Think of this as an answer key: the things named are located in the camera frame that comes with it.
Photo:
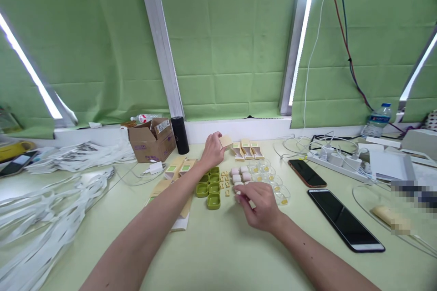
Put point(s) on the green fabric curtain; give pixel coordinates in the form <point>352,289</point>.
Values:
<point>85,38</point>
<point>232,38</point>
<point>375,25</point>

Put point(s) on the group of clear plastic trays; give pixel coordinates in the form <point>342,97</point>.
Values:
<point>273,182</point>

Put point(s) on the group of small yellow clips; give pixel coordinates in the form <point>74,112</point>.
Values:
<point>225,183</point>

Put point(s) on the small plain beige box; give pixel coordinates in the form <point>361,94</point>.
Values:
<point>227,142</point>

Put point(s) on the flat beige carton green label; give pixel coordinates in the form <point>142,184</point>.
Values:
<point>171,169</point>
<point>187,168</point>

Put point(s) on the round gold lid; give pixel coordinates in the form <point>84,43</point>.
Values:
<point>131,124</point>

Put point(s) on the yellow flat object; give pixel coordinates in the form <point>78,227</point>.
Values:
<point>15,149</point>

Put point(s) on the group of white square caps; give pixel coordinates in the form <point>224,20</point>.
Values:
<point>240,175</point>

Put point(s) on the open brown cardboard box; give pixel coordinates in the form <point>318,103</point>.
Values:
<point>150,142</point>

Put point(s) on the beige roll in clear bag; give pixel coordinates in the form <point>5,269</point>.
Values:
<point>389,216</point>

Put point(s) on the pile of white strips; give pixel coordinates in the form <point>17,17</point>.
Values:
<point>44,209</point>

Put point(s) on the white cardboard boxes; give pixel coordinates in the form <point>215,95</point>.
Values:
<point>406,154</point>

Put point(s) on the white power strip with chargers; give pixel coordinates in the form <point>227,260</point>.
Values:
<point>341,162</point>

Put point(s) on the clear water bottle blue label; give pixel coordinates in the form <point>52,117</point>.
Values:
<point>377,121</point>

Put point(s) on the black thermos bottle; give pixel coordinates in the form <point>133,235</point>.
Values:
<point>180,135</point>

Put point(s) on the person's right hand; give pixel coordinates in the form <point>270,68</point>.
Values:
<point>263,207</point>

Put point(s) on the person's left hand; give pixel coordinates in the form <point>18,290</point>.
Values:
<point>212,151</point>

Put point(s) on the plastic bottle with red label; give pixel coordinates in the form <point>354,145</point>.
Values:
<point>146,118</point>

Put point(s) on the black smartphone with orange case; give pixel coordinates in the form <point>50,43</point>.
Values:
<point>307,173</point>

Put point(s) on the stack of flat beige cartons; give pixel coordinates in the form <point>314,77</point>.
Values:
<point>182,219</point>

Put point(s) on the group of green square cases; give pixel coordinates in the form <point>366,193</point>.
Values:
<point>212,188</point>

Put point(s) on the large black smartphone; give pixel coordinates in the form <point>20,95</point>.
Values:
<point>345,219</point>

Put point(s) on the smartphone with light screen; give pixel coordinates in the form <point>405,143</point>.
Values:
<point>17,163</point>

